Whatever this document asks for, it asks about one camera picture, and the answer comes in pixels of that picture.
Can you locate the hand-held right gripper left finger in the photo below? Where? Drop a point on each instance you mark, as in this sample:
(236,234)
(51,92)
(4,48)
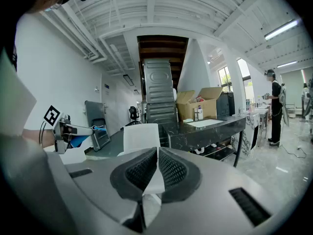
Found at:
(137,175)

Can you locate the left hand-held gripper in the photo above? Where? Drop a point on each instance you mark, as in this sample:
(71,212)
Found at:
(58,131)

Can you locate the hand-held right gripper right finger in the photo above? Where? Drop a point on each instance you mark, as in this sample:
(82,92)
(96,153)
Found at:
(178,177)

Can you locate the person's left forearm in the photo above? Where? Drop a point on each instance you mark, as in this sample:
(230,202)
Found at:
(36,138)

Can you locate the black folding chair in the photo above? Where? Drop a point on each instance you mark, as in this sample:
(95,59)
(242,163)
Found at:
(101,136)

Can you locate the grey flat panel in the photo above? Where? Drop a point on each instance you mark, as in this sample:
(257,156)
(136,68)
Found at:
(94,110)

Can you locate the white door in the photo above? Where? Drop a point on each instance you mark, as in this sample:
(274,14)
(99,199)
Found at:
(108,111)

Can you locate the white slippers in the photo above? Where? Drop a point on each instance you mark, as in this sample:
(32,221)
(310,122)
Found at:
(201,150)

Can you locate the white plastic chair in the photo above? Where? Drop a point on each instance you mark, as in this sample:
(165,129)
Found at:
(141,137)

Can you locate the black marble table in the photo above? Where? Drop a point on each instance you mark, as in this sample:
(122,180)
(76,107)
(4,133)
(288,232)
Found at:
(195,133)

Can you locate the black office chair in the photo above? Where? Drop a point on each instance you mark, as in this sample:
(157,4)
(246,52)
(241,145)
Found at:
(134,114)

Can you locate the pale green soap dish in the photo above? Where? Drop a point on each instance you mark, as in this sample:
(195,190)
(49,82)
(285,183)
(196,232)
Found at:
(188,120)

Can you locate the white rectangular sink basin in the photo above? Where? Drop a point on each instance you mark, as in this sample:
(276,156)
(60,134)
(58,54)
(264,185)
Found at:
(206,122)

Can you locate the grey ribbed appliance back panel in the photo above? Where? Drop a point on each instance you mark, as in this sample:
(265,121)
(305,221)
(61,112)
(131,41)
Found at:
(161,115)
(159,82)

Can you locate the black linear ceiling lamp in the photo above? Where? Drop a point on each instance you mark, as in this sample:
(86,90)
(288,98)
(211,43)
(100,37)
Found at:
(128,80)

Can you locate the white pump bottle blue cap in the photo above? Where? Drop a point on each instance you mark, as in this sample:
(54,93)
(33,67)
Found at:
(200,113)

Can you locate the large open cardboard box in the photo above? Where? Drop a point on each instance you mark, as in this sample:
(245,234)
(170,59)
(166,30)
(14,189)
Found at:
(190,109)

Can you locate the red bottle in plastic bag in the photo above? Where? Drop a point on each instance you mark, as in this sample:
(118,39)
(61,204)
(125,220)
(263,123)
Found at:
(199,99)

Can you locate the white marble counter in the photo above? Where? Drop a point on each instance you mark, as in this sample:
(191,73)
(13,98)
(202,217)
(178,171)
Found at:
(250,131)

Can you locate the black crate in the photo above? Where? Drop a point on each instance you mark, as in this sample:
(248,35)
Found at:
(225,104)

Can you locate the person's black star-print shirt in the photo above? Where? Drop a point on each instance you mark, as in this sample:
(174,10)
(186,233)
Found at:
(11,57)

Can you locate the steel work table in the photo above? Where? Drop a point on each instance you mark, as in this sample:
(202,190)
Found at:
(262,114)

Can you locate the rectangular window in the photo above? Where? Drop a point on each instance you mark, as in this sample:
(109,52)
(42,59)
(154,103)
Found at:
(225,78)

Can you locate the brown wooden staircase underside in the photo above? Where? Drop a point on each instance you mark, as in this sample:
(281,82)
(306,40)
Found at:
(161,48)

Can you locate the arched window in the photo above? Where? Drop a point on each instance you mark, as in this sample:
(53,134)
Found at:
(247,82)

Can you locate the fluorescent ceiling light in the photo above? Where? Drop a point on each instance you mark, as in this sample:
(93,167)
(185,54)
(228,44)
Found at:
(281,29)
(286,64)

